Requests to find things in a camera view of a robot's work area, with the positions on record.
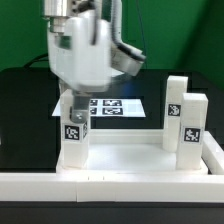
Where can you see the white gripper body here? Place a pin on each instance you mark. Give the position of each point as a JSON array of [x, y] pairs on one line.
[[82, 66]]

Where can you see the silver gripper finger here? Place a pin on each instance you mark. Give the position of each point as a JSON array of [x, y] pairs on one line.
[[79, 111]]

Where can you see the white desk top tray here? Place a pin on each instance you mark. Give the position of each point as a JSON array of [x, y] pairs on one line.
[[129, 151]]

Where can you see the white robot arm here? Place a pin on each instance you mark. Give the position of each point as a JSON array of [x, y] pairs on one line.
[[57, 12]]

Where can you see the white marker sheet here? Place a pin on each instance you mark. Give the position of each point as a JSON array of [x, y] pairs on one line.
[[131, 108]]

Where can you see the white front fence bar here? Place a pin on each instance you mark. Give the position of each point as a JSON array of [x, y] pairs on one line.
[[116, 188]]

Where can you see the white fence bar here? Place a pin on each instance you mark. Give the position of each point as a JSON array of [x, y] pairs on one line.
[[213, 154], [116, 188]]

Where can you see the white right fence bar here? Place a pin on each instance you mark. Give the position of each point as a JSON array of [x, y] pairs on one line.
[[213, 154]]

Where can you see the black cable horizontal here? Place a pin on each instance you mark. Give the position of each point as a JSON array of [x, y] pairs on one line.
[[40, 58]]

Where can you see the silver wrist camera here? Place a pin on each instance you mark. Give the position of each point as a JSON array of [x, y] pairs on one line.
[[126, 58]]

